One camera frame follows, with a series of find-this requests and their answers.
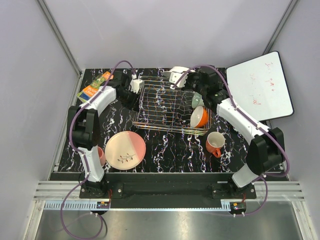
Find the white orange bowl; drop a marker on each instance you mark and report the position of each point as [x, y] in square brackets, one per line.
[199, 117]

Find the pink plastic cup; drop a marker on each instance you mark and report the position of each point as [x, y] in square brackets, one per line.
[102, 157]

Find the wire dish rack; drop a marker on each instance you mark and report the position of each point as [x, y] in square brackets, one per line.
[164, 109]

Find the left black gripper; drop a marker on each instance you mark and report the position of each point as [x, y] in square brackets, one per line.
[133, 105]

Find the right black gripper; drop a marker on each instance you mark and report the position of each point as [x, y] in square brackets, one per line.
[189, 75]

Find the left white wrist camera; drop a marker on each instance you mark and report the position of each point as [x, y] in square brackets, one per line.
[136, 84]

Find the pink beige plate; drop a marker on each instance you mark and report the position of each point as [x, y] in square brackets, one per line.
[125, 150]

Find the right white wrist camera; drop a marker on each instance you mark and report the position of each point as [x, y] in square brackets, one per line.
[174, 74]

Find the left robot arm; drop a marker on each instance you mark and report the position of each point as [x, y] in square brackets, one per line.
[83, 124]

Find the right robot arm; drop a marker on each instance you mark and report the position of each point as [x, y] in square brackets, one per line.
[266, 145]

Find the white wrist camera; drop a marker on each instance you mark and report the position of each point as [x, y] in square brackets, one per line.
[136, 84]
[174, 74]

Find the white board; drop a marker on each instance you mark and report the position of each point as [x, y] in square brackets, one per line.
[260, 87]

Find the orange mug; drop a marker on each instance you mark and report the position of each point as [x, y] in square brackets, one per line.
[214, 143]

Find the aluminium rail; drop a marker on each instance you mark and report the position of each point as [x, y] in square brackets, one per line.
[162, 196]

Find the orange book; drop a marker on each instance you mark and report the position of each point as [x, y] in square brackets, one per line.
[89, 91]

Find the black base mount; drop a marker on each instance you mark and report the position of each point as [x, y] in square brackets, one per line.
[202, 177]

